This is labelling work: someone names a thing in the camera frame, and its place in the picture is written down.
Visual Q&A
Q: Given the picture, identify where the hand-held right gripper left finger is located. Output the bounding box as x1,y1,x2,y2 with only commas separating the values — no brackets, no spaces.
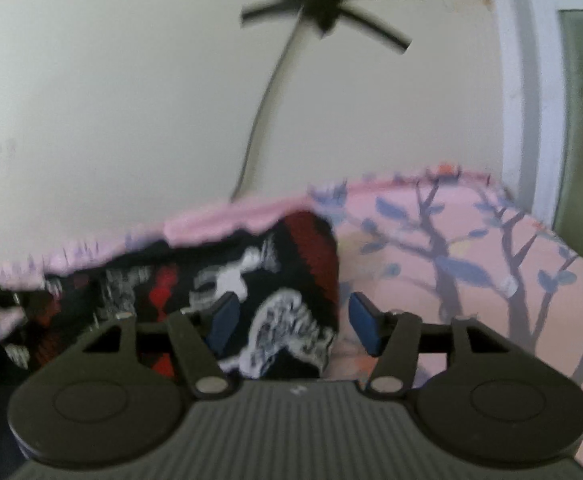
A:
78,292,242,401

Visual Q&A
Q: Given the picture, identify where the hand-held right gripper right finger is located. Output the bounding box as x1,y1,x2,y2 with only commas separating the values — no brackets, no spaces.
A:
349,292,503,397

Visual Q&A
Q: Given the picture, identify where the black red white patterned sock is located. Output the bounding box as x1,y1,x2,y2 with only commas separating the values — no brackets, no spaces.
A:
21,210,342,378

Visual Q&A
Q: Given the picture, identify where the pink tree print bedsheet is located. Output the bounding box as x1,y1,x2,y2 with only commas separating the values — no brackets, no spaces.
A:
0,162,583,480

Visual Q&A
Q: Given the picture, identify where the black tape cross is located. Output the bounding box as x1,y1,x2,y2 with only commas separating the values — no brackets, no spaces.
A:
240,0,433,52

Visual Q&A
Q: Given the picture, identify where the white wall cable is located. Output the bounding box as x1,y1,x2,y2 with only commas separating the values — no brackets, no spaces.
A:
230,15,305,201

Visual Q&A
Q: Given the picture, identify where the white window frame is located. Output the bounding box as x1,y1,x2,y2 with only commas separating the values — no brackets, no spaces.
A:
489,0,583,241

